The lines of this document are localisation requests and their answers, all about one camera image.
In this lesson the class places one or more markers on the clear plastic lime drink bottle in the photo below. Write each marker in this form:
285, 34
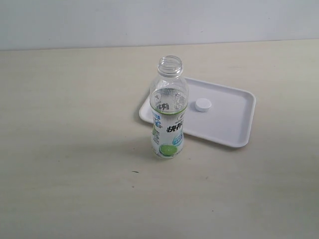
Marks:
168, 100

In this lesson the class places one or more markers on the white bottle cap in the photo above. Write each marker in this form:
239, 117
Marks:
203, 105

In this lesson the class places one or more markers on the white rectangular plastic tray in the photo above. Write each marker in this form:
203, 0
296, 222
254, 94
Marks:
229, 120

